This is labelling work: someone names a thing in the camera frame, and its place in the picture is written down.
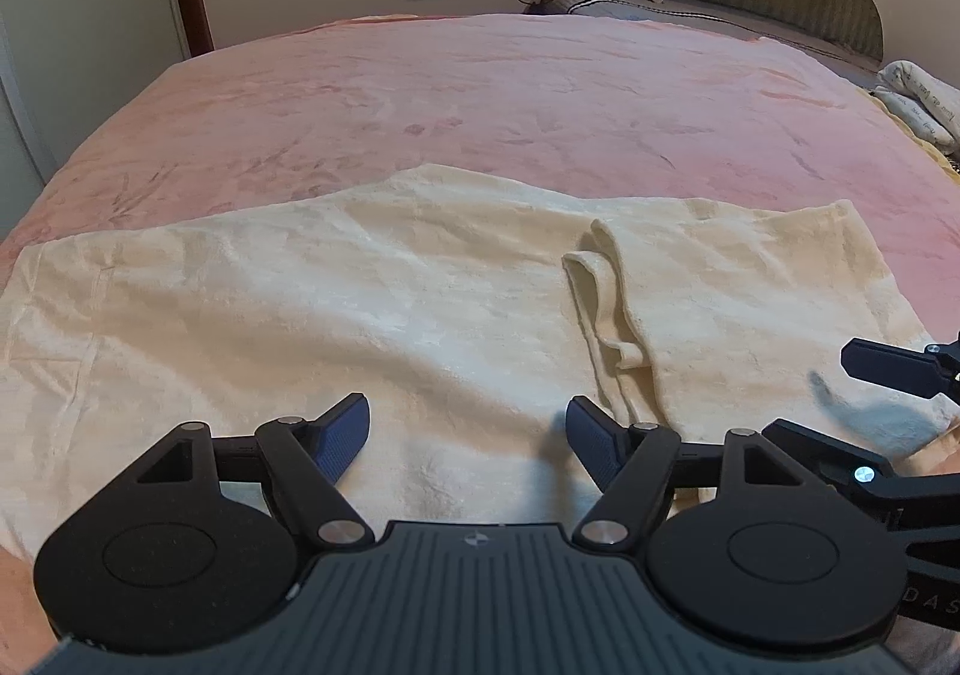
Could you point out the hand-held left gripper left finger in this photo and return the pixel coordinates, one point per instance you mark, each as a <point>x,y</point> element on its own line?
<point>341,436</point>

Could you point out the cream white towel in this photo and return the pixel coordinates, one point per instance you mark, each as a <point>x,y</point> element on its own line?
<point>300,285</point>

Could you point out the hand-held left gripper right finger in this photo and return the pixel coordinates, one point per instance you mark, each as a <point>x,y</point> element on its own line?
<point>592,439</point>

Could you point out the folded white printed cloth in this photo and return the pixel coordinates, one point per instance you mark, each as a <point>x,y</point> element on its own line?
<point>919,97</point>

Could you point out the grey pillow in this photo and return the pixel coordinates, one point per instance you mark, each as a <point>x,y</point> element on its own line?
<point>712,9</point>

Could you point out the white flower-print wardrobe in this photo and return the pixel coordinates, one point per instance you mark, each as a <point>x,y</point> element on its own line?
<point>90,7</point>

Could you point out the pink blanket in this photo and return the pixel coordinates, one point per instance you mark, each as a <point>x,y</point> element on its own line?
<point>450,90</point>

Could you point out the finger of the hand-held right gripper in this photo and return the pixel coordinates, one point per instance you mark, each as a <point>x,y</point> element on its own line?
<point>892,364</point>
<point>840,465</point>

